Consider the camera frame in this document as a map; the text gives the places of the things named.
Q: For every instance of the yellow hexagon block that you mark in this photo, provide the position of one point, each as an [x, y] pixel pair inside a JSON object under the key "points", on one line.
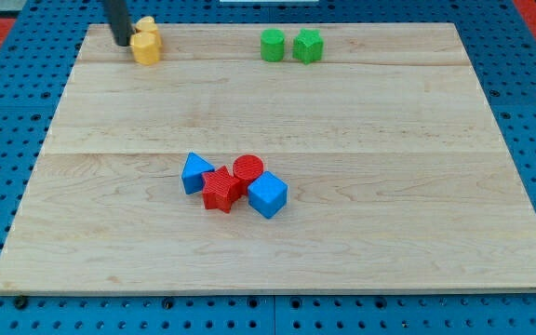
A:
{"points": [[145, 48]]}

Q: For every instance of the red circle block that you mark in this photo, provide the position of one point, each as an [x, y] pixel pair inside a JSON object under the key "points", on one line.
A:
{"points": [[247, 168]]}

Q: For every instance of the green circle block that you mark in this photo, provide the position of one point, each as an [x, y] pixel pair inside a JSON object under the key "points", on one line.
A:
{"points": [[272, 45]]}

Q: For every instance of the blue cube block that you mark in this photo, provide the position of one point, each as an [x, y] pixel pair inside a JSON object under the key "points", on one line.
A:
{"points": [[267, 194]]}

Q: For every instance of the red star block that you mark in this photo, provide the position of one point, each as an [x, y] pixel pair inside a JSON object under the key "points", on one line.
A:
{"points": [[220, 190]]}

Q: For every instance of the blue triangle block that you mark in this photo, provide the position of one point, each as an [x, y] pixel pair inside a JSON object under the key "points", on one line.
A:
{"points": [[192, 174]]}

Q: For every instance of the wooden board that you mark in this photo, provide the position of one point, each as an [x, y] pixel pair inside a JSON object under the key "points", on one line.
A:
{"points": [[399, 180]]}

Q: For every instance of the green star block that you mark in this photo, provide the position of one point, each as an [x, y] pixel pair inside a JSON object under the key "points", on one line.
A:
{"points": [[308, 46]]}

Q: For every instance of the yellow heart block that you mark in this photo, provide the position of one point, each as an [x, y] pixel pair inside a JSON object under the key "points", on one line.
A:
{"points": [[148, 25]]}

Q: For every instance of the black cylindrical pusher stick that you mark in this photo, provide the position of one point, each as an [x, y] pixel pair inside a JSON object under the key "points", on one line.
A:
{"points": [[119, 20]]}

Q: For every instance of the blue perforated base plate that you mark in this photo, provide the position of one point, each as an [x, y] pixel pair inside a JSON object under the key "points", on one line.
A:
{"points": [[35, 62]]}

